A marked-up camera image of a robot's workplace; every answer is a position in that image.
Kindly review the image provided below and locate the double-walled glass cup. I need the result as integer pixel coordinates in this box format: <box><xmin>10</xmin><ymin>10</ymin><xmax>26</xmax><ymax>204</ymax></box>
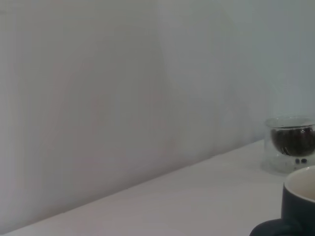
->
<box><xmin>264</xmin><ymin>117</ymin><xmax>315</xmax><ymax>173</ymax></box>

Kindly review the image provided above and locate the pile of coffee beans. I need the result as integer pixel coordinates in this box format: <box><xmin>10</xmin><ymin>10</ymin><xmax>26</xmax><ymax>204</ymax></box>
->
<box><xmin>270</xmin><ymin>127</ymin><xmax>315</xmax><ymax>157</ymax></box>

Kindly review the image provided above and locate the dark grey ceramic mug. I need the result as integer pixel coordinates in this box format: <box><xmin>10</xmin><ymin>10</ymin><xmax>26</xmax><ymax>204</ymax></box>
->
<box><xmin>248</xmin><ymin>165</ymin><xmax>315</xmax><ymax>236</ymax></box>

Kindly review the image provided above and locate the glass saucer with cup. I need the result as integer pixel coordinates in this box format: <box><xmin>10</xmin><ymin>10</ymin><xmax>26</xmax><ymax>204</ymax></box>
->
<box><xmin>260</xmin><ymin>157</ymin><xmax>296</xmax><ymax>177</ymax></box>

